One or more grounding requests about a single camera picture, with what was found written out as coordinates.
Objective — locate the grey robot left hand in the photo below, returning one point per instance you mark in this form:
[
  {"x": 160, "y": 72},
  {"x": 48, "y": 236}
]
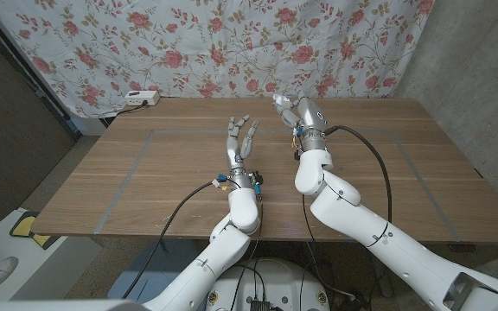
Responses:
[{"x": 237, "y": 151}]

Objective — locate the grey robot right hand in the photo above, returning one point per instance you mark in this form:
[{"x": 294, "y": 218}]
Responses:
[{"x": 311, "y": 118}]

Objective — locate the white AirPods case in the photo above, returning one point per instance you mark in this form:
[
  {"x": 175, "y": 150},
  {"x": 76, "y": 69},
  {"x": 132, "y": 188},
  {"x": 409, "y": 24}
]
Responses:
[{"x": 281, "y": 100}]

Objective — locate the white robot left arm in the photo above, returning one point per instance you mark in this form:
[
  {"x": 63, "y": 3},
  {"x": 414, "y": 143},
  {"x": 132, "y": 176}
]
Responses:
[{"x": 218, "y": 259}]

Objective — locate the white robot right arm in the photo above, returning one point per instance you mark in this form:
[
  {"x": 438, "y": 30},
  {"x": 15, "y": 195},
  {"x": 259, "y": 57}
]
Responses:
[{"x": 361, "y": 224}]

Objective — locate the floral backdrop cloth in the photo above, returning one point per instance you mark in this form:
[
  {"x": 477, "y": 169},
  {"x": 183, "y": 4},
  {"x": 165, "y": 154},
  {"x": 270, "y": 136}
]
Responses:
[{"x": 231, "y": 47}]

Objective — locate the white power strip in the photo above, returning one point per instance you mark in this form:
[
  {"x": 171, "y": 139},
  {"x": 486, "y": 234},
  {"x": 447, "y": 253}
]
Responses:
[{"x": 142, "y": 98}]

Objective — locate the pale blue floor plate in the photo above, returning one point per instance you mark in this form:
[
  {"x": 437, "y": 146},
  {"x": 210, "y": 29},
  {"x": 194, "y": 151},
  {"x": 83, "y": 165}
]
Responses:
[{"x": 180, "y": 259}]

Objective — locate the white round robot torso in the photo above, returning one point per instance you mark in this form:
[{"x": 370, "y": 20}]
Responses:
[{"x": 283, "y": 281}]

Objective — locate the white floor board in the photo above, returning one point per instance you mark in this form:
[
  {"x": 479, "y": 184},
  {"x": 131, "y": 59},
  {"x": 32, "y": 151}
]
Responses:
[{"x": 37, "y": 268}]

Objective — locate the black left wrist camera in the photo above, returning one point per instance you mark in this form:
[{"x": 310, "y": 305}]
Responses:
[{"x": 257, "y": 178}]

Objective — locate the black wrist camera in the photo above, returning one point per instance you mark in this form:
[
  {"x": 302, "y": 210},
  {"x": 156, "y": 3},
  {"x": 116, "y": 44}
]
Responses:
[
  {"x": 296, "y": 154},
  {"x": 257, "y": 178}
]

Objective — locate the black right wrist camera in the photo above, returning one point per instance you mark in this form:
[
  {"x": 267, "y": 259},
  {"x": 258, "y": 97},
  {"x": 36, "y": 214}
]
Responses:
[{"x": 296, "y": 154}]

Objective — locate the black door frame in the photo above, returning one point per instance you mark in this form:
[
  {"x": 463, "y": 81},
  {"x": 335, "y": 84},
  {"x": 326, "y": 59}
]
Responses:
[{"x": 46, "y": 101}]

